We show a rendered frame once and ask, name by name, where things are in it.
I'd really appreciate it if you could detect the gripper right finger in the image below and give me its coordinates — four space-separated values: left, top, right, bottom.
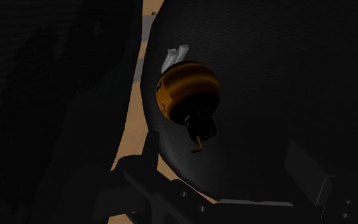
285 139 358 224

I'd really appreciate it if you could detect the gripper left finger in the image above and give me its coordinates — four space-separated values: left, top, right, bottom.
93 130 229 224

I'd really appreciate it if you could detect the dark round ottoman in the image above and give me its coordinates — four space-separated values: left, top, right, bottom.
139 0 358 207

